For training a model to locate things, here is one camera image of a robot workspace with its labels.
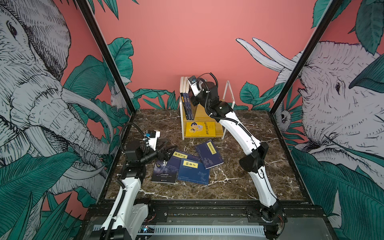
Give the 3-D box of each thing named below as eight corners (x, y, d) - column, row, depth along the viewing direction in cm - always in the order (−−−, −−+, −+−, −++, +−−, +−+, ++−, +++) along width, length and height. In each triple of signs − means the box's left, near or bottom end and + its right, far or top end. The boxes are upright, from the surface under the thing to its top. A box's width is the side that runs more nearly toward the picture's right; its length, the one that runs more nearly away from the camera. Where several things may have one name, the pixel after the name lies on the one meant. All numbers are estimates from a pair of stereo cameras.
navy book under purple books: (205, 170, 91) (205, 168, 90) (194, 146, 102) (194, 144, 101) (223, 163, 95) (223, 161, 93) (210, 140, 105) (211, 139, 104)
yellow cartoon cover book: (185, 139, 106) (185, 134, 102) (186, 126, 114) (186, 121, 109) (215, 139, 106) (216, 134, 102) (214, 126, 114) (215, 121, 110)
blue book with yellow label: (177, 180, 87) (176, 178, 85) (181, 160, 95) (181, 158, 93) (208, 185, 86) (209, 183, 83) (210, 164, 94) (210, 162, 91)
